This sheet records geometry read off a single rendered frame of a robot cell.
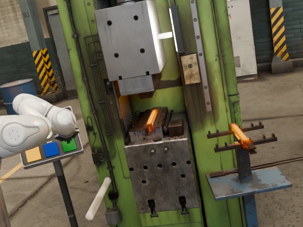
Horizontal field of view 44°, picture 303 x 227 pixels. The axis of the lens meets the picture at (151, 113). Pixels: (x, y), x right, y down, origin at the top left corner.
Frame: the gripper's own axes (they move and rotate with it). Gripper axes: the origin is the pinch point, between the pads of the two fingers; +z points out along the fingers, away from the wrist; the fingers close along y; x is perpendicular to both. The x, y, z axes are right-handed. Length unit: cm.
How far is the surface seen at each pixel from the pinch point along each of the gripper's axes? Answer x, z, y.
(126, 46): 39, -13, 44
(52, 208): -17, 184, -28
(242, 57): 166, 409, 360
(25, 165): -4.9, 13.3, -25.3
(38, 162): -5.1, 13.4, -18.5
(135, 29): 45, -20, 50
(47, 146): 2.3, 12.5, -11.7
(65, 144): 0.5, 12.5, -2.0
